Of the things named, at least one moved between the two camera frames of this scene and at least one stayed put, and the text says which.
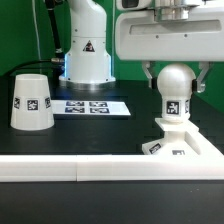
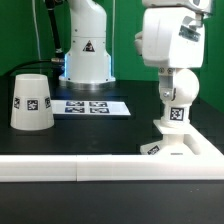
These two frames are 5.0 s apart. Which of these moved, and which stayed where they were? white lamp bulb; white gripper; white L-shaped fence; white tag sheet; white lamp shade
Moved: white lamp bulb; white gripper
Stayed: white lamp shade; white L-shaped fence; white tag sheet
